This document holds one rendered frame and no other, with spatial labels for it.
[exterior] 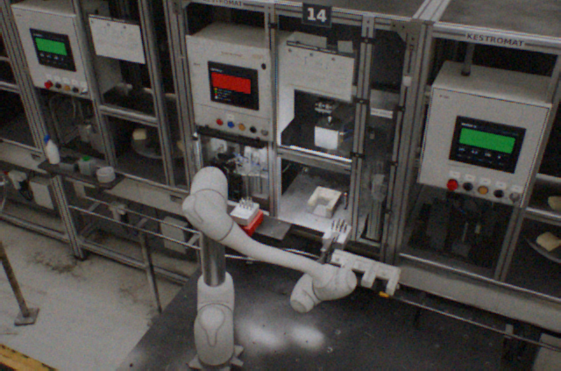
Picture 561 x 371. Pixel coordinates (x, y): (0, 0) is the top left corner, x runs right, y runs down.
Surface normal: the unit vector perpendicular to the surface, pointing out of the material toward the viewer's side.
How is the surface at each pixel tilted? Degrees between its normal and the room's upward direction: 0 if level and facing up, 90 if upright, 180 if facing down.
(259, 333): 0
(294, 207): 0
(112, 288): 0
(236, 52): 90
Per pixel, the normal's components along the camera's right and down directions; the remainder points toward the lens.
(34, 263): -0.01, -0.83
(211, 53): -0.42, 0.51
